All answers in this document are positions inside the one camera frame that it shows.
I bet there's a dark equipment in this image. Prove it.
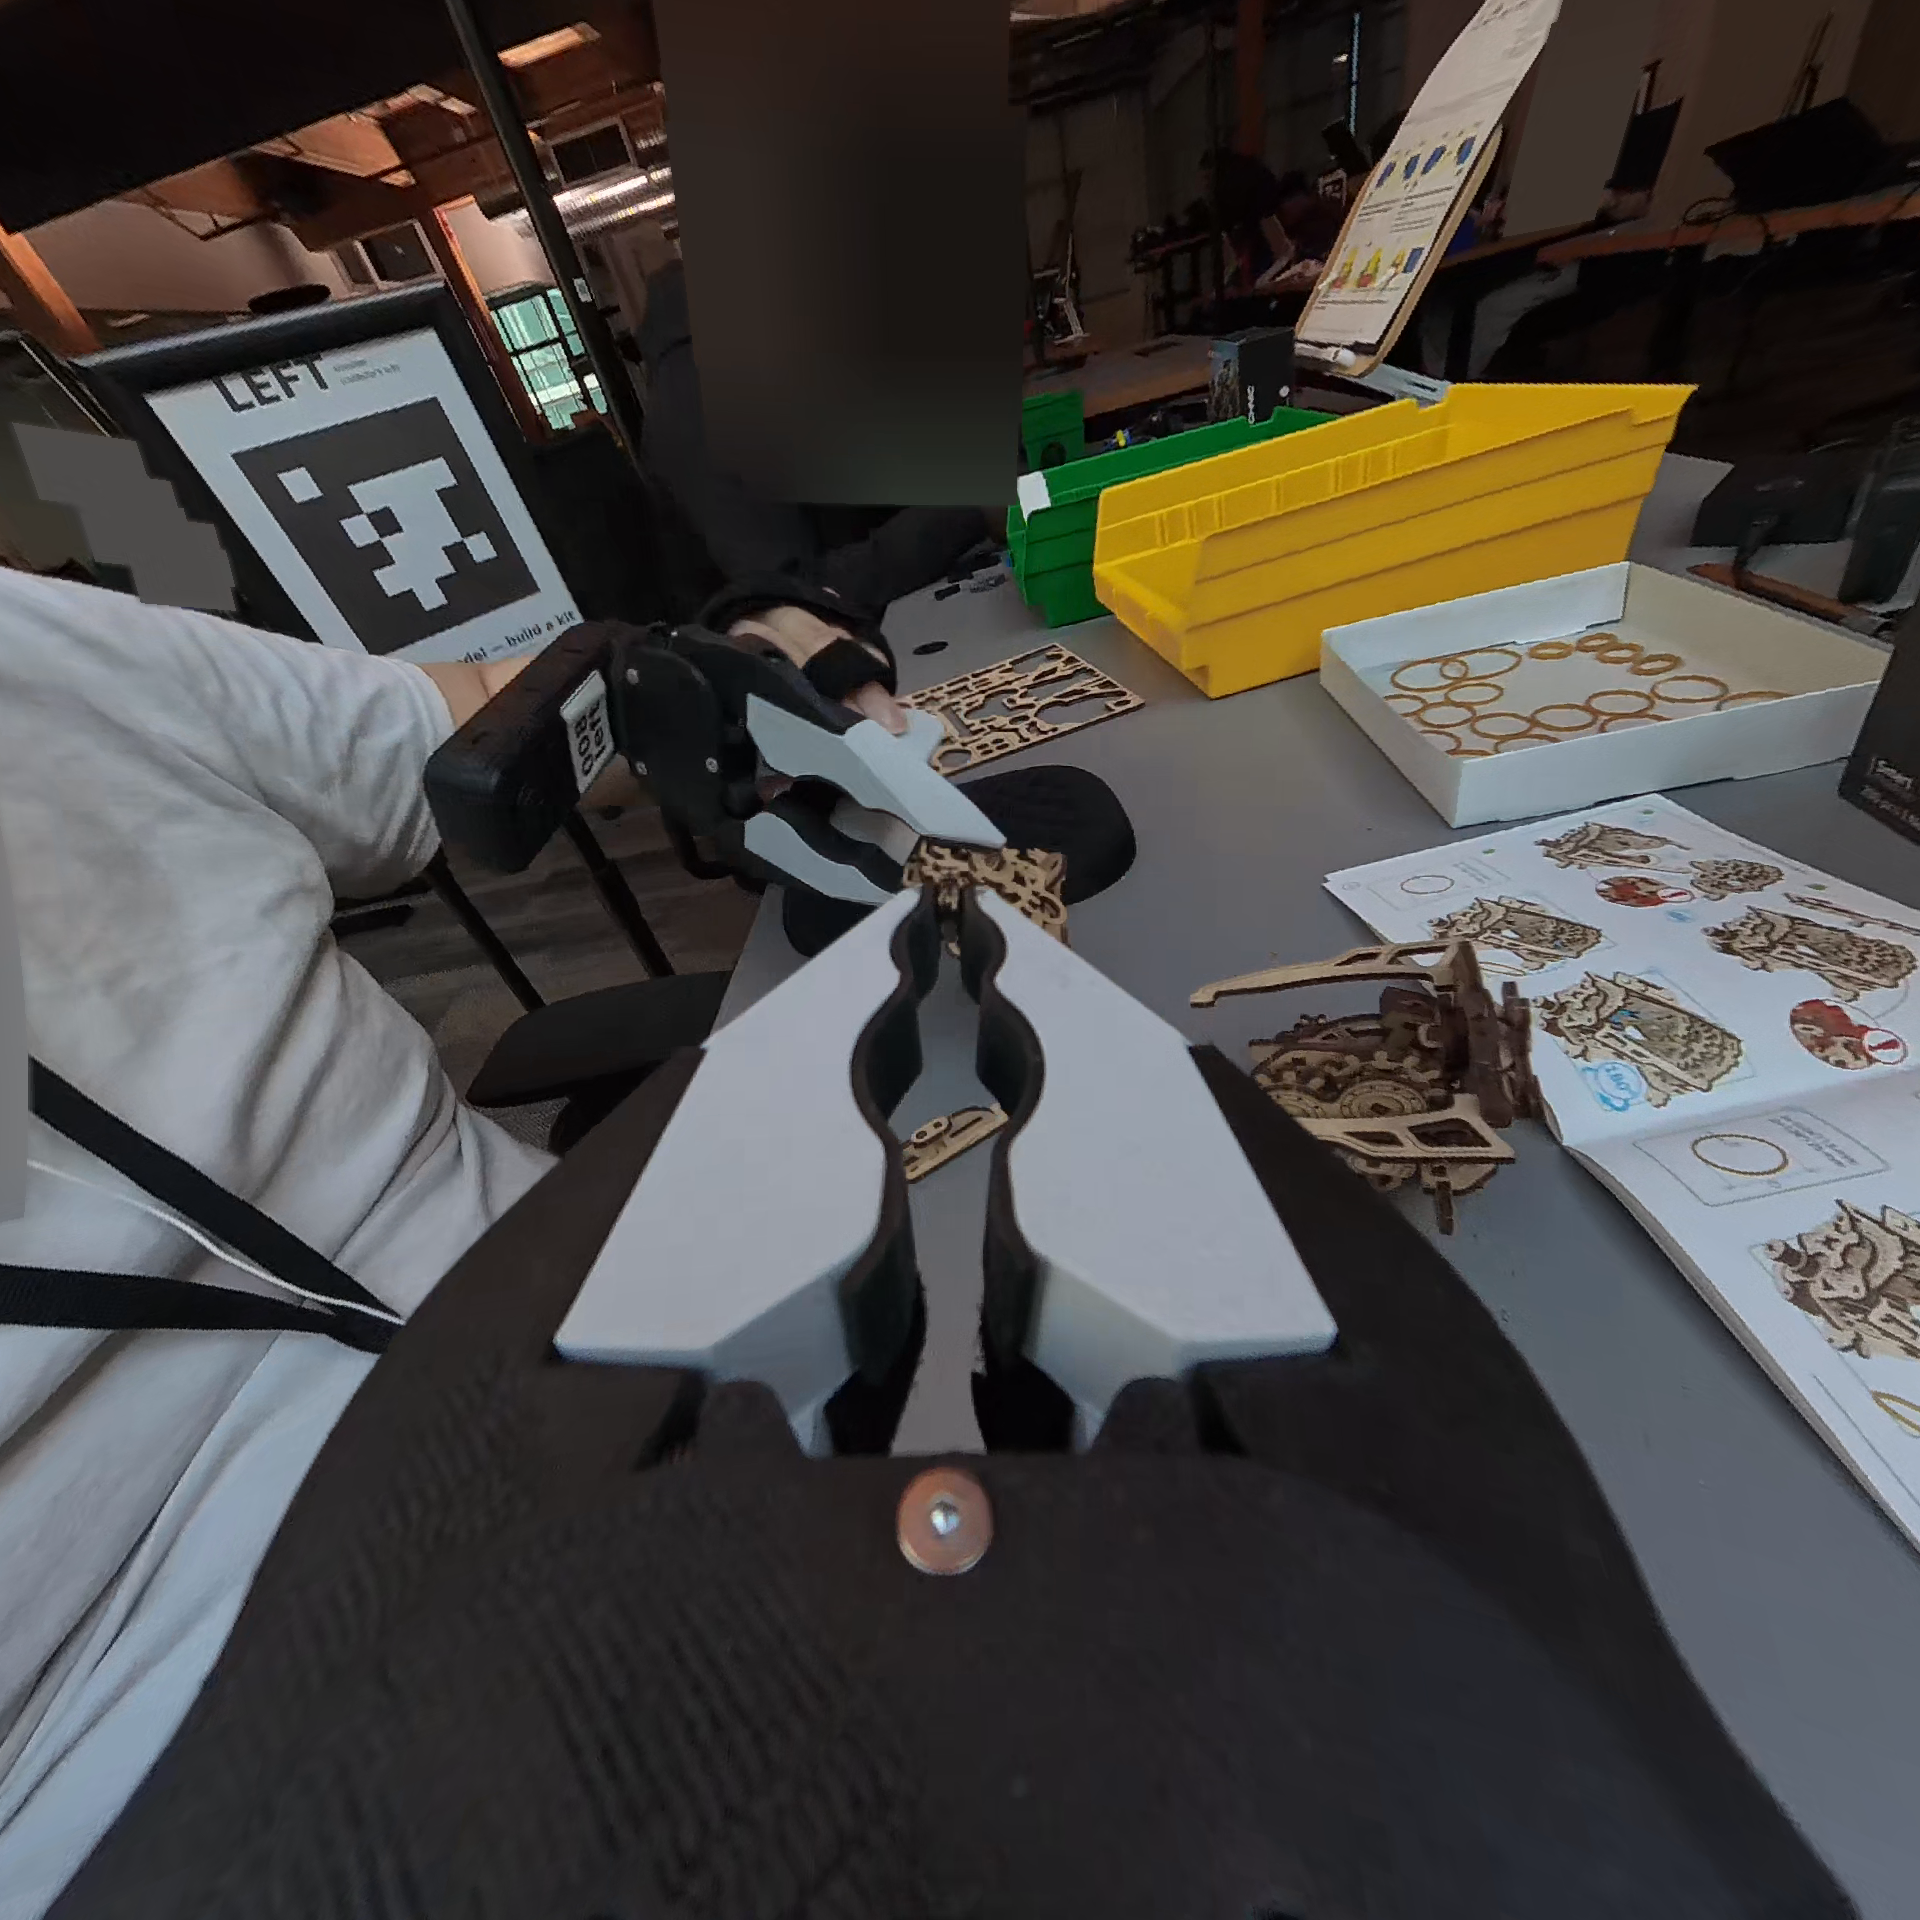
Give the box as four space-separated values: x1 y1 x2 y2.
1691 434 1920 607

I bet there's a person's left hand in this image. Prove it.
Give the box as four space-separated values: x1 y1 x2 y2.
701 584 905 740

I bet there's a yellow plastic bin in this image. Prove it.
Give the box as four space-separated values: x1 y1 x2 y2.
1093 381 1696 702

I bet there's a small black box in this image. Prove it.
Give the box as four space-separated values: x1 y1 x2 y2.
1208 326 1296 429

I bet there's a wooden gear plate part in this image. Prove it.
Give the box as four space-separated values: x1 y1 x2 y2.
901 839 1075 951

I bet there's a wooden mechanical model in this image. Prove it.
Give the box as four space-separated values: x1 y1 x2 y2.
1188 936 1546 1234

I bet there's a green plastic bin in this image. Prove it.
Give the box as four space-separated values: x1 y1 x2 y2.
1006 392 1337 629

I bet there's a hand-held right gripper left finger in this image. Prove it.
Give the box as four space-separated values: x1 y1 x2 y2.
550 885 924 1453

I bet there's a black model kit box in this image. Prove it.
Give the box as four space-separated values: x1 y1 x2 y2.
1838 607 1920 848

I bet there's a black metal pole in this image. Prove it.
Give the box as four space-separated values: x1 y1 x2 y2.
441 0 646 453

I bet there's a wooden clipboard with instruction sheet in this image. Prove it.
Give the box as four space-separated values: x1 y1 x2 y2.
1293 0 1565 367

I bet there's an open instruction booklet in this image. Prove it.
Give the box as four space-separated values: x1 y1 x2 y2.
1324 794 1920 1553

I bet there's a white clipboard stand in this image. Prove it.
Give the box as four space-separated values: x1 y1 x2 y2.
1296 336 1454 408

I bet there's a black strap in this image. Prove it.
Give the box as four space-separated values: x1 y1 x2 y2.
27 1056 408 1327
0 1266 401 1353

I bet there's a grey desk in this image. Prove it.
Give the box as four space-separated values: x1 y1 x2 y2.
704 449 1920 1653

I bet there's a black white marker sign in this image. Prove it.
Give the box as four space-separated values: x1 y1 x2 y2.
89 286 578 663

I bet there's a person's left forearm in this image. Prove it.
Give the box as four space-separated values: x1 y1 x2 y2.
428 650 601 721

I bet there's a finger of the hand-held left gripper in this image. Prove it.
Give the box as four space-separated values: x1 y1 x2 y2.
744 697 1011 852
744 801 922 910

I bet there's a flat wooden strip part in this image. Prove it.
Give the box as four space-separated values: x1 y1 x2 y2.
897 1101 1011 1183

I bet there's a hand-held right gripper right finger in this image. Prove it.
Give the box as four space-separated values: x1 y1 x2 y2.
961 887 1339 1453

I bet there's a pile of rubber bands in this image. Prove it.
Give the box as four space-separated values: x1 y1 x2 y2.
1387 630 1794 752

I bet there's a white cardboard tray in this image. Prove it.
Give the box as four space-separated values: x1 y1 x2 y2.
1320 562 1896 829

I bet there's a laser-cut wooden part sheet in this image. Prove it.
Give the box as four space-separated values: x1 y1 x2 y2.
897 642 1146 776

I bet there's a black office chair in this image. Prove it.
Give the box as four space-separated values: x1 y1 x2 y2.
330 808 736 1156

